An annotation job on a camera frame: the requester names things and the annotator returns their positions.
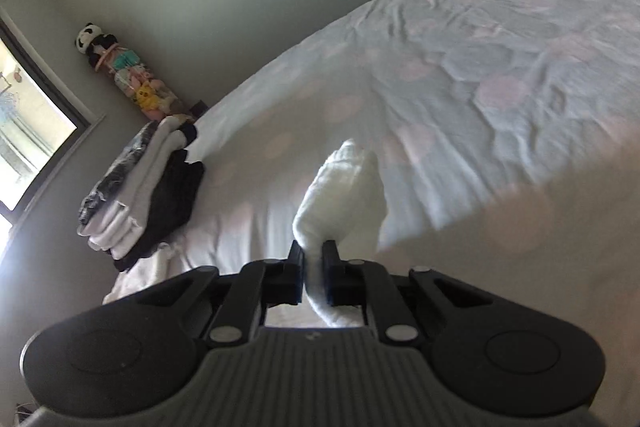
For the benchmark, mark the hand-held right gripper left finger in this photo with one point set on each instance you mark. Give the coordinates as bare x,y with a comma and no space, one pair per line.
300,279

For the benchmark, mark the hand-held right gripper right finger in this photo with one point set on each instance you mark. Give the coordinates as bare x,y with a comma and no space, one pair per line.
326,279

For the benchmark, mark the white crinkled garment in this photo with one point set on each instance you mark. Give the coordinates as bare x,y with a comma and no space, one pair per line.
340,197

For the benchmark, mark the black folded pants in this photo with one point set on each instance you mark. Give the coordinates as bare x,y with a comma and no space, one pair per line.
175,192

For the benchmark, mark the black folded garment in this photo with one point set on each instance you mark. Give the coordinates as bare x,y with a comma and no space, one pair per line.
125,263

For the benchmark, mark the light grey folded garment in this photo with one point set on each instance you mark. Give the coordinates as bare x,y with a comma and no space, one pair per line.
126,248

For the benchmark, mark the small dark box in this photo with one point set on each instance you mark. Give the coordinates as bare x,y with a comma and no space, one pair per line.
200,109

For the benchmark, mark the dark patterned folded garment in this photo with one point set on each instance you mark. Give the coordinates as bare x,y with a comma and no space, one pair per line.
115,177

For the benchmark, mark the clear tube of plush toys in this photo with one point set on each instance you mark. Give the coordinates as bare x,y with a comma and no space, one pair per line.
142,84

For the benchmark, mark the bed with pink dotted sheet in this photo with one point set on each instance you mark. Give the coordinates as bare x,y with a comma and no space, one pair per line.
475,32

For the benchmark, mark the window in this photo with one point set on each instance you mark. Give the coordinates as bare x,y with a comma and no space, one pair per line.
30,117

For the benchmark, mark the panda plush toy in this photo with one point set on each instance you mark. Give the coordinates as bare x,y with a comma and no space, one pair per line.
89,38

